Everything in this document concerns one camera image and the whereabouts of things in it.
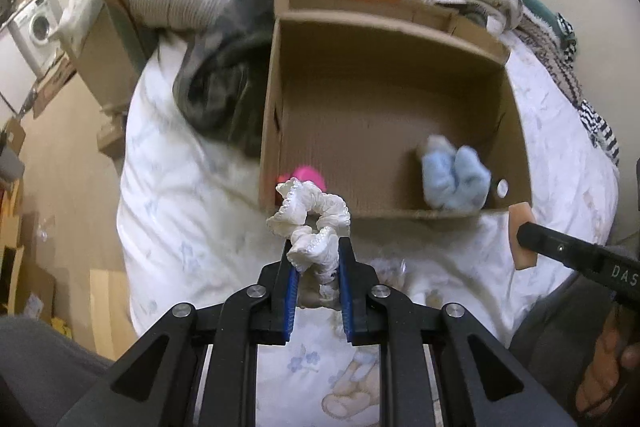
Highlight cream white scrunchie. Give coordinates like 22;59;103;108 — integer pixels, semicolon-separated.
266;176;352;287

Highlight light blue fluffy socks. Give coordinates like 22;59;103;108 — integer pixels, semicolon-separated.
416;134;491;213

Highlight white teddy bear bedsheet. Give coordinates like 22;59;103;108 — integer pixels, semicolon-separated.
116;28;621;427

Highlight black white striped cloth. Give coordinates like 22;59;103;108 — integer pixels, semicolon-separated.
514;9;620;167

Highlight white washing machine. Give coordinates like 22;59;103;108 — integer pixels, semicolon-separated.
9;0;60;78

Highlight grey camouflage blanket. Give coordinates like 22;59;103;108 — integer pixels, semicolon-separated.
172;0;274;158

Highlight cardboard box with label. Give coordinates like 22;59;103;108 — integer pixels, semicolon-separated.
15;260;55;323

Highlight person's right hand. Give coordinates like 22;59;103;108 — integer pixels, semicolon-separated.
575;305;639;417

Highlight pink rubber duck toy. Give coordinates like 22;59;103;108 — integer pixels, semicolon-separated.
277;165;326;191

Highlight beige brown patterned scrunchie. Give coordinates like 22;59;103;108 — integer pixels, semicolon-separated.
297;258;407;310

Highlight grey trouser leg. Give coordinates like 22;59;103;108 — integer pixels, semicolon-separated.
0;317;112;426

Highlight open brown cardboard box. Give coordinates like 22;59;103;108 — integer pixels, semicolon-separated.
258;0;532;219

